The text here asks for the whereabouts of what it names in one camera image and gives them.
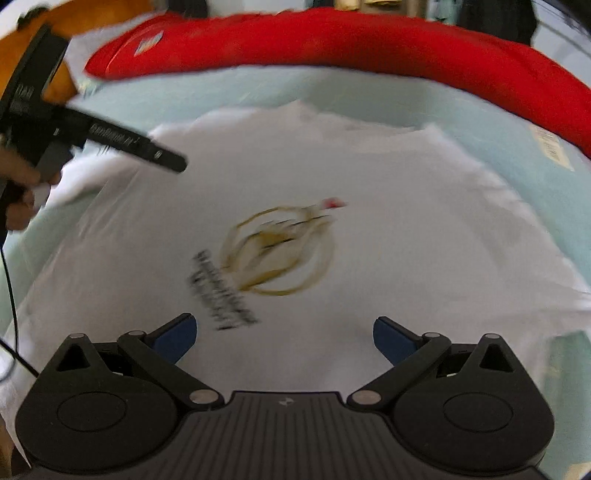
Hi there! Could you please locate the white t-shirt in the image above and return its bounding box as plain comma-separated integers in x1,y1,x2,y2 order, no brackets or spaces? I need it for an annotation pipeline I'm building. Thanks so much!
0,98,591,462

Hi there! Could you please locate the person's left hand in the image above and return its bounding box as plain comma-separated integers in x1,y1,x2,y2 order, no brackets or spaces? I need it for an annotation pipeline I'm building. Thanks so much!
0,147,41,232

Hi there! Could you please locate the wooden headboard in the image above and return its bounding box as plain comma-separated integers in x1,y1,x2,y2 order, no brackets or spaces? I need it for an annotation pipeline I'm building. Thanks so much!
1,0,154,92

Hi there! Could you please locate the red long bolster pillow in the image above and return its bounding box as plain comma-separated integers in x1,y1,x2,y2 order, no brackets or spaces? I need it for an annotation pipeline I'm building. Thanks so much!
85,8,590,154

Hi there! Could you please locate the light green bed blanket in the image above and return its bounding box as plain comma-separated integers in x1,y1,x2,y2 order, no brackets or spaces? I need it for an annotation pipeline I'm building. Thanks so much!
1,67,590,479

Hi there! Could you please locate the black cable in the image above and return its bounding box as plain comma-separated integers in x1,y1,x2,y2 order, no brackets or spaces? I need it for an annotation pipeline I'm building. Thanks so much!
0,232,40,384

